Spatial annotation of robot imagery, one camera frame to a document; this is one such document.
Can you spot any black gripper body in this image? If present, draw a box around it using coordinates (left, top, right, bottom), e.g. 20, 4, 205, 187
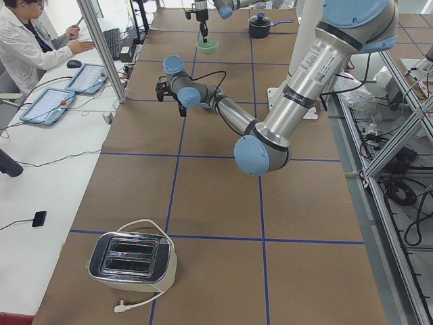
155, 77, 178, 102
185, 0, 208, 22

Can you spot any green bowl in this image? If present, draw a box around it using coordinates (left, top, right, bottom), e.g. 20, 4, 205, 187
196, 39, 219, 55

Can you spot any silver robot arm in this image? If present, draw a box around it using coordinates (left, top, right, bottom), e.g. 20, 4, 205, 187
156, 1, 398, 176
184, 0, 271, 44

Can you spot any blue saucepan with glass lid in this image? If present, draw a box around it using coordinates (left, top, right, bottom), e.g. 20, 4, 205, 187
248, 13, 295, 39

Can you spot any black keyboard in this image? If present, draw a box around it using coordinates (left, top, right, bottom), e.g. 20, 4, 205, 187
102, 28, 120, 60

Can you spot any far blue teach pendant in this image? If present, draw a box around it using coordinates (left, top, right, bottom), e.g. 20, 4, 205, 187
65, 63, 108, 95

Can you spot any blue teach pendant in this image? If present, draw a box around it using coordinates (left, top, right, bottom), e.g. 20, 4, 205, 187
20, 87, 76, 126
65, 63, 108, 95

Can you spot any black computer mouse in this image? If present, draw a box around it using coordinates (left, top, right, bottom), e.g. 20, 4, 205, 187
66, 60, 82, 69

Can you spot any near blue teach pendant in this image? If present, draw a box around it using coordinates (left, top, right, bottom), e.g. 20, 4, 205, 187
20, 87, 76, 126

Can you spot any person in white coat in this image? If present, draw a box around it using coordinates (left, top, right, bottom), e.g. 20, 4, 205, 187
1, 1, 95, 95

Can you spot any white chrome toaster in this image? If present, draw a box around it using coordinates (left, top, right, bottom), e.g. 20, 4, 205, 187
88, 232, 177, 293

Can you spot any crumpled clear plastic bag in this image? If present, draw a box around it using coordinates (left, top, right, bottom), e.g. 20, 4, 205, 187
334, 66, 391, 118

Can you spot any small black square device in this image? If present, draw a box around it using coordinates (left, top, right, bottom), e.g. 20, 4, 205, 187
32, 211, 47, 228

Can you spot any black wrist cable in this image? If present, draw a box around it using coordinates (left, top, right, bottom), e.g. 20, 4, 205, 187
158, 70, 227, 102

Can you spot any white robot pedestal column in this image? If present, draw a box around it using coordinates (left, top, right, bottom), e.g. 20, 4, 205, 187
266, 0, 321, 120

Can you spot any aluminium frame post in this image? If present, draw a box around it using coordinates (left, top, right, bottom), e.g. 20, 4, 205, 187
76, 0, 127, 104

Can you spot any white toaster power cord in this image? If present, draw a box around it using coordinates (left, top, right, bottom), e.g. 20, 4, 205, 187
113, 219, 173, 314

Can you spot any aluminium side frame rail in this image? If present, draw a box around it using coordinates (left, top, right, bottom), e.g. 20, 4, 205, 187
333, 13, 433, 325

